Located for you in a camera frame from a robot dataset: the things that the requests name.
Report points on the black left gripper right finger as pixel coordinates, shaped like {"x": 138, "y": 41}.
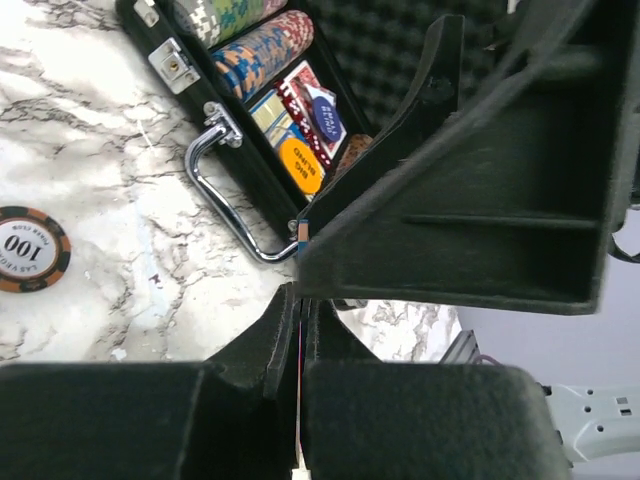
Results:
{"x": 363, "y": 418}

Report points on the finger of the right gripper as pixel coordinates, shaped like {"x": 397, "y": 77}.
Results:
{"x": 513, "y": 203}
{"x": 433, "y": 94}

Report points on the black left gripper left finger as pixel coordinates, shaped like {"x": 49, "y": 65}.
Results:
{"x": 229, "y": 417}

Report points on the blue small blind button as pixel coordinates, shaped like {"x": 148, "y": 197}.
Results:
{"x": 326, "y": 119}

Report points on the yellow big blind button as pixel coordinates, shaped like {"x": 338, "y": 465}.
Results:
{"x": 302, "y": 165}

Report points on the blue 10 poker chip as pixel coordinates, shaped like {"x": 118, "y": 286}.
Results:
{"x": 302, "y": 235}

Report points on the brown 100 poker chip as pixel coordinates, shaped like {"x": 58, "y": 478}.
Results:
{"x": 35, "y": 250}

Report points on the red 5 poker chip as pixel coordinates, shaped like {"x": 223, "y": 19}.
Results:
{"x": 300, "y": 462}

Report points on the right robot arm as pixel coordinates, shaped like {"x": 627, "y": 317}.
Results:
{"x": 595, "y": 420}

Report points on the red playing card deck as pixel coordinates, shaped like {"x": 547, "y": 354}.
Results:
{"x": 301, "y": 86}

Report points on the black poker chip case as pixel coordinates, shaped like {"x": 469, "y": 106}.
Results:
{"x": 218, "y": 58}

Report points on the blue playing card deck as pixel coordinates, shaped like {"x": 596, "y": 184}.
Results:
{"x": 273, "y": 119}

